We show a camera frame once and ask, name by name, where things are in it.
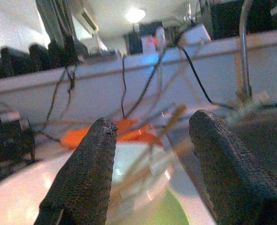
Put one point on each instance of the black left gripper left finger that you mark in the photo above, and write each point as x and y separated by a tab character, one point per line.
86	168

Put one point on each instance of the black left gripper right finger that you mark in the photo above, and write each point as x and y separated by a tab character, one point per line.
225	168

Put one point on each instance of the white bowl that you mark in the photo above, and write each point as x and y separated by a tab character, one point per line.
18	197

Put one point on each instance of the orange plate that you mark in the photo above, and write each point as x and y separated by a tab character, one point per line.
75	138

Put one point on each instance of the green plate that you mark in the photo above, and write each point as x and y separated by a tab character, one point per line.
169	211

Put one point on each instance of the metal sink faucet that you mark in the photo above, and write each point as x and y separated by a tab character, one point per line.
244	58

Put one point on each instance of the white box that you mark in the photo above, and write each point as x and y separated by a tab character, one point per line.
196	34

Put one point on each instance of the grey curtain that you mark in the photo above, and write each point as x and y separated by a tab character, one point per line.
56	23

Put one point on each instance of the white air conditioner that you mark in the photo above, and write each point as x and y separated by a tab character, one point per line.
88	20

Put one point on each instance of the round ceiling light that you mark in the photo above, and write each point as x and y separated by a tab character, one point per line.
135	15

